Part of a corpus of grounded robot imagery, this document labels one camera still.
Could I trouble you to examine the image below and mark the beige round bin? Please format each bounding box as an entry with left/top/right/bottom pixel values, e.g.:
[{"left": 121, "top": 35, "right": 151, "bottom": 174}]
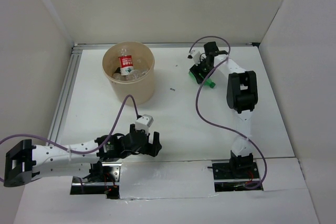
[{"left": 102, "top": 41, "right": 155, "bottom": 104}]

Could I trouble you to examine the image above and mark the red label bottle red cap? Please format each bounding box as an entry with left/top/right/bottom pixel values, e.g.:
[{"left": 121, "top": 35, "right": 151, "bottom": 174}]
[{"left": 118, "top": 48, "right": 134, "bottom": 76}]

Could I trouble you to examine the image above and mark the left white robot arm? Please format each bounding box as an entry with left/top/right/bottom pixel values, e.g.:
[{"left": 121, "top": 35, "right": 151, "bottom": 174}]
[{"left": 3, "top": 124, "right": 162, "bottom": 187}]

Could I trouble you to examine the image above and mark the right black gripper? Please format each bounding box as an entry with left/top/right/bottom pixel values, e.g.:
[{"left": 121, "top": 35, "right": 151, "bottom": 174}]
[{"left": 190, "top": 57, "right": 216, "bottom": 84}]

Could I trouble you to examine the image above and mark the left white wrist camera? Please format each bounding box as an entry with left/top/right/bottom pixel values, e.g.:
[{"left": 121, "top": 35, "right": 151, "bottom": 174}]
[{"left": 135, "top": 114, "right": 154, "bottom": 134}]

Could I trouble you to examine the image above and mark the black label clear bottle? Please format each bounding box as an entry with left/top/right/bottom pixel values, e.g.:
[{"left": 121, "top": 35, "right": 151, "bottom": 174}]
[{"left": 112, "top": 67, "right": 122, "bottom": 80}]

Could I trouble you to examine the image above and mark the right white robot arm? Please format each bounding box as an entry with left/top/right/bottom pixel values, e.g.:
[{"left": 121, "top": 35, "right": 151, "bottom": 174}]
[{"left": 188, "top": 41, "right": 258, "bottom": 178}]

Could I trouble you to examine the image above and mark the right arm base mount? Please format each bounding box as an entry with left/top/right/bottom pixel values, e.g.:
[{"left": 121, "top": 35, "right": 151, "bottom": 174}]
[{"left": 207, "top": 153, "right": 263, "bottom": 193}]

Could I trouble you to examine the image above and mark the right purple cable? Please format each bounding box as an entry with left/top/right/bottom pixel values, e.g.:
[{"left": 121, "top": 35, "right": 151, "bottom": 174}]
[{"left": 189, "top": 36, "right": 268, "bottom": 190}]

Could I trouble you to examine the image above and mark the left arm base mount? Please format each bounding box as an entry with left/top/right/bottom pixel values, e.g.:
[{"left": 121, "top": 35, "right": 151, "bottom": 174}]
[{"left": 70, "top": 163, "right": 121, "bottom": 199}]

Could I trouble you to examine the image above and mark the aluminium frame rail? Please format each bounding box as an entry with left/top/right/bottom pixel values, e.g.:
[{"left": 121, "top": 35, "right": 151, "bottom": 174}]
[{"left": 48, "top": 42, "right": 260, "bottom": 144}]

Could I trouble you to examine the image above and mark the green plastic bottle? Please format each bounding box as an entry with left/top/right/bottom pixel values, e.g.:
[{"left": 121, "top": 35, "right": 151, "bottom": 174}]
[{"left": 188, "top": 72, "right": 216, "bottom": 88}]

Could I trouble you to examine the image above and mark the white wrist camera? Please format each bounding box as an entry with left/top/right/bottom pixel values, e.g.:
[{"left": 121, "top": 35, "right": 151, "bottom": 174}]
[
  {"left": 188, "top": 49, "right": 202, "bottom": 66},
  {"left": 135, "top": 114, "right": 154, "bottom": 134}
]

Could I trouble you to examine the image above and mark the slim clear bottle blue cap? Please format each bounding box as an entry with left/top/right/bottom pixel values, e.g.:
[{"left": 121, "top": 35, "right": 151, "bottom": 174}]
[{"left": 124, "top": 67, "right": 149, "bottom": 81}]

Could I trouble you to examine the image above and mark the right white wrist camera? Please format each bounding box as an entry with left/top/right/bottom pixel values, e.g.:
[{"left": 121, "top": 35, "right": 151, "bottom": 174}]
[{"left": 188, "top": 49, "right": 202, "bottom": 66}]

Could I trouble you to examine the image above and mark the purple cable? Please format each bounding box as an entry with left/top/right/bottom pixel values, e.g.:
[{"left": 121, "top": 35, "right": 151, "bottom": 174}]
[
  {"left": 0, "top": 94, "right": 141, "bottom": 195},
  {"left": 189, "top": 36, "right": 268, "bottom": 190}
]

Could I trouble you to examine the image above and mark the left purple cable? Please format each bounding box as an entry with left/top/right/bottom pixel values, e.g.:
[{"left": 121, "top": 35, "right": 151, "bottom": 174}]
[{"left": 0, "top": 94, "right": 141, "bottom": 195}]

